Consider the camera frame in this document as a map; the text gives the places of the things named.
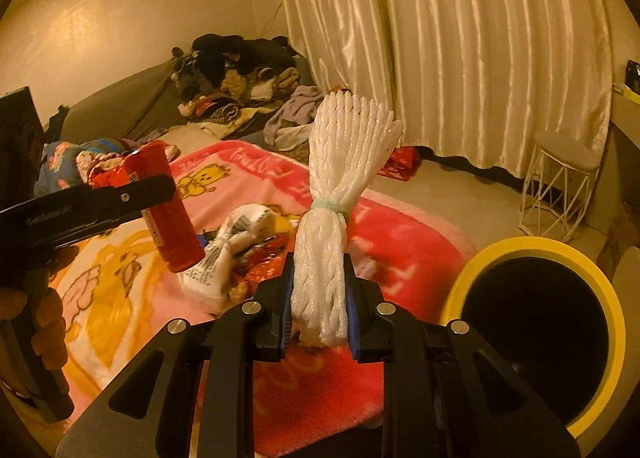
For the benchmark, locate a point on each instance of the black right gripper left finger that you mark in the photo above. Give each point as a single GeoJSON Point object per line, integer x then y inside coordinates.
{"type": "Point", "coordinates": [191, 387]}

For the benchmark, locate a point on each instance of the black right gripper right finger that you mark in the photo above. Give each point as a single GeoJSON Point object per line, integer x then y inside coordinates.
{"type": "Point", "coordinates": [447, 392]}

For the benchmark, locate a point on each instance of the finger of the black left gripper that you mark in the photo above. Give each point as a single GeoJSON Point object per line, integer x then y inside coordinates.
{"type": "Point", "coordinates": [34, 229]}

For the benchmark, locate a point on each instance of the white printed snack wrapper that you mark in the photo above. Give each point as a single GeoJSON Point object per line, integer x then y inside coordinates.
{"type": "Point", "coordinates": [249, 247]}

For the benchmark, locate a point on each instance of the red cylindrical snack can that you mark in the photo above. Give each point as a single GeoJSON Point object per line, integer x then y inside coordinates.
{"type": "Point", "coordinates": [167, 207]}

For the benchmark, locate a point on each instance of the white foam fruit net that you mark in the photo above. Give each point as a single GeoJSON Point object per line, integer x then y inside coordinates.
{"type": "Point", "coordinates": [351, 139]}

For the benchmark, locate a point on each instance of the yellow rimmed black trash bin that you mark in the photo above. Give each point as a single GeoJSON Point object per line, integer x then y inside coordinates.
{"type": "Point", "coordinates": [553, 315]}

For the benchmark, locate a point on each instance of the person's left hand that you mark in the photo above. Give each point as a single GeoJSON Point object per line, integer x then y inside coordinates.
{"type": "Point", "coordinates": [48, 341]}

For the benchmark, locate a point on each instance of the colourful patterned pillow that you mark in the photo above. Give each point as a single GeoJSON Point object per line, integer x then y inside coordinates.
{"type": "Point", "coordinates": [75, 162]}

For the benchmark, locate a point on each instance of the pink teddy bear blanket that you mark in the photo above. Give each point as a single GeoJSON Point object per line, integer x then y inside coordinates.
{"type": "Point", "coordinates": [119, 292]}

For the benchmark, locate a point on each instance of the grey headboard cushion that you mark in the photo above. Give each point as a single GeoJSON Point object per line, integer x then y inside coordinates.
{"type": "Point", "coordinates": [130, 108]}

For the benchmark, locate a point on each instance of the lilac and white clothes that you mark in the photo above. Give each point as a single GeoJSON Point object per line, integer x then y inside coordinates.
{"type": "Point", "coordinates": [290, 126]}

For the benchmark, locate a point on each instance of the red plastic basket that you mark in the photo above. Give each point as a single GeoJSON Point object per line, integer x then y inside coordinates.
{"type": "Point", "coordinates": [402, 164]}

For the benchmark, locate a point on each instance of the brown cardboard box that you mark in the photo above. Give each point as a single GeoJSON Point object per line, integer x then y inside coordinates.
{"type": "Point", "coordinates": [622, 235]}

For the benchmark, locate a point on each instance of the pile of dark clothes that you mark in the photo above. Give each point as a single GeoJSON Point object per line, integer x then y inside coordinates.
{"type": "Point", "coordinates": [227, 73]}

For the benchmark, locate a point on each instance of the cream satin curtain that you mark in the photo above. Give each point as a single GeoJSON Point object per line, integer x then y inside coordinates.
{"type": "Point", "coordinates": [474, 79]}

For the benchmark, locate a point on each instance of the white wire frame stool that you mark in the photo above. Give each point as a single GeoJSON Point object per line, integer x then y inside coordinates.
{"type": "Point", "coordinates": [558, 187]}

